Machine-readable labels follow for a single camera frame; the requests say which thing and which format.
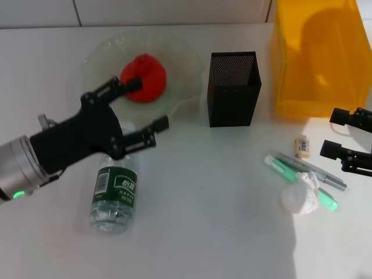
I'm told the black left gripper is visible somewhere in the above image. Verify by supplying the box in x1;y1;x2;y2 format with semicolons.
28;76;170;175

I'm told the red-orange fruit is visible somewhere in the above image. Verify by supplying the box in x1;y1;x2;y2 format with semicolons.
120;53;168;103

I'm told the beige eraser with barcode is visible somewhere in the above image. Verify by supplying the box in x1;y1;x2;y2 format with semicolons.
294;135;311;159

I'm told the white paper ball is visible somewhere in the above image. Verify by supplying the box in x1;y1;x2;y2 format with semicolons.
280;170;320;215

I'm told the mint green pen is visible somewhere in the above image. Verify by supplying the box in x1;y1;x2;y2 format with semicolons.
264;155;340;210

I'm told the green label water bottle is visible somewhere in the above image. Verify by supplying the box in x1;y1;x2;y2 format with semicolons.
88;120;141;235

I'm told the grey glitter pen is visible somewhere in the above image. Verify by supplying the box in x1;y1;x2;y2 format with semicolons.
270;149;348;192

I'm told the clear glass fruit plate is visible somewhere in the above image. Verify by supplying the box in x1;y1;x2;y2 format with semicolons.
81;28;206;123

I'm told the black mesh pen holder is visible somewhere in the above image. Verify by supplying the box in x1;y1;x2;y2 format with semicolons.
206;51;262;128

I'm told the yellow plastic bin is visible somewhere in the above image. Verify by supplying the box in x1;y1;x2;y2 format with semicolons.
270;0;372;119

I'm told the left wrist cable with plug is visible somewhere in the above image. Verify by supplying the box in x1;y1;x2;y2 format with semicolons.
37;114;56;130

